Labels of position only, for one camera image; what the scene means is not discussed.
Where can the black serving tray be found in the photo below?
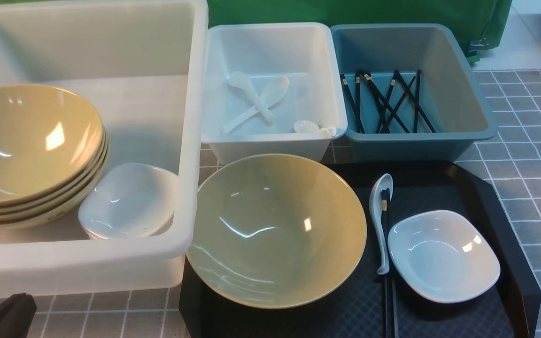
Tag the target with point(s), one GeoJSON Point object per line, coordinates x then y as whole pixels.
{"type": "Point", "coordinates": [509, 309]}

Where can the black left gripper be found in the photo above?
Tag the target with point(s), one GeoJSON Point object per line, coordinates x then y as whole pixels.
{"type": "Point", "coordinates": [16, 315]}

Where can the yellow noodle bowl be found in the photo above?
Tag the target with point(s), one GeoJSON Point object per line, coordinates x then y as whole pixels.
{"type": "Point", "coordinates": [276, 231]}

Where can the large translucent white bin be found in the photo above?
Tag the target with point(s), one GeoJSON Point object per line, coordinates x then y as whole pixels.
{"type": "Point", "coordinates": [141, 64]}

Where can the white spoon in bin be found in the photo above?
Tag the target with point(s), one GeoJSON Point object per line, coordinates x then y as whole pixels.
{"type": "Point", "coordinates": [240, 80]}

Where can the small white plastic bin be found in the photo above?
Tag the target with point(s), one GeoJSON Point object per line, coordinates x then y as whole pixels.
{"type": "Point", "coordinates": [301, 51]}

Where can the stacked yellow bowl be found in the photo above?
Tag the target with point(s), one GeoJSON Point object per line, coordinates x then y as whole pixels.
{"type": "Point", "coordinates": [93, 164]}
{"type": "Point", "coordinates": [31, 211]}
{"type": "Point", "coordinates": [61, 208]}
{"type": "Point", "coordinates": [47, 135]}

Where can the bottom stacked yellow bowl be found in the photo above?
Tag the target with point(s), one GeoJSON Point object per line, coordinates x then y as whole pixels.
{"type": "Point", "coordinates": [61, 208]}

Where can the blue plastic bin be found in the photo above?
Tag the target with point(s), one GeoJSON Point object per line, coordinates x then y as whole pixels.
{"type": "Point", "coordinates": [449, 93]}

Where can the white spoon front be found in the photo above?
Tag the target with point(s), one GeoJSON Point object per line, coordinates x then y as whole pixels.
{"type": "Point", "coordinates": [306, 126]}

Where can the black chopstick in bin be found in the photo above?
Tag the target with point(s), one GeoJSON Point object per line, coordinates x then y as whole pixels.
{"type": "Point", "coordinates": [383, 106]}
{"type": "Point", "coordinates": [411, 90]}
{"type": "Point", "coordinates": [416, 100]}
{"type": "Point", "coordinates": [392, 113]}
{"type": "Point", "coordinates": [358, 102]}
{"type": "Point", "coordinates": [353, 104]}

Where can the white square dish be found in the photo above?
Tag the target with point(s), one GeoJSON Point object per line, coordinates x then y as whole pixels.
{"type": "Point", "coordinates": [132, 200]}
{"type": "Point", "coordinates": [442, 257]}

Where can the white soup spoon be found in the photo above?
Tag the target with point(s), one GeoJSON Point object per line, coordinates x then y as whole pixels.
{"type": "Point", "coordinates": [384, 182]}

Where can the stacked white square dish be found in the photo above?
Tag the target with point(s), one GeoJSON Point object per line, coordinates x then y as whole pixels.
{"type": "Point", "coordinates": [132, 200]}

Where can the top stacked yellow bowl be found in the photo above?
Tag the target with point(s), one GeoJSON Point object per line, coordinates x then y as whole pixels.
{"type": "Point", "coordinates": [47, 135]}

